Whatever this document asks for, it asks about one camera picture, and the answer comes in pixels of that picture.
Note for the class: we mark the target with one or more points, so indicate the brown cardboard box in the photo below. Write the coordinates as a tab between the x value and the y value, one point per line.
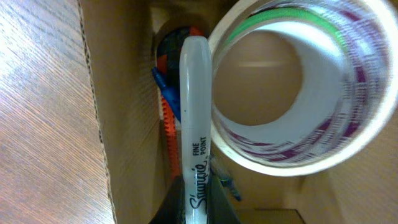
257	82

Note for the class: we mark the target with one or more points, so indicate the green tape roll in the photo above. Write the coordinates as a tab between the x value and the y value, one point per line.
288	13

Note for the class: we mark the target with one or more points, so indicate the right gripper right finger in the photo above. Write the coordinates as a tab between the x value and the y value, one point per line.
218	207

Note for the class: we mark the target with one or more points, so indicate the black permanent marker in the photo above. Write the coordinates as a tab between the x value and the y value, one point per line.
195	98

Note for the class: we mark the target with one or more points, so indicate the cream masking tape roll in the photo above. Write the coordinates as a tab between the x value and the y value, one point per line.
347	96

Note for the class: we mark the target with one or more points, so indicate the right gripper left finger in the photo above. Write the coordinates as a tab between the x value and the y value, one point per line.
172	208

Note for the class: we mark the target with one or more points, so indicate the orange utility knife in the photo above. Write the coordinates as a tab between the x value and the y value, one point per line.
166	76

